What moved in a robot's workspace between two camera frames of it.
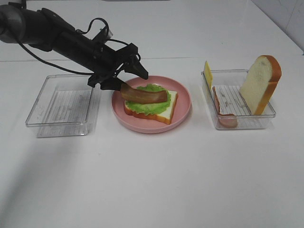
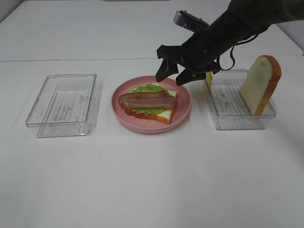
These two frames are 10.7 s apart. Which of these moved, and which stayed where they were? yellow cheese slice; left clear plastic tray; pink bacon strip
Moved: pink bacon strip
Stayed: yellow cheese slice; left clear plastic tray
